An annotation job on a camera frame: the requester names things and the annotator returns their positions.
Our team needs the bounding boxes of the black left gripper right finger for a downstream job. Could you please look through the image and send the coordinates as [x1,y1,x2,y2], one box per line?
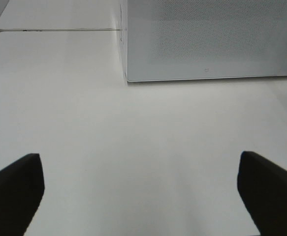
[237,151,287,236]

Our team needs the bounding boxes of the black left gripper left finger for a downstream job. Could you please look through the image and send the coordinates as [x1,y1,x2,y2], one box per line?
[0,153,45,236]

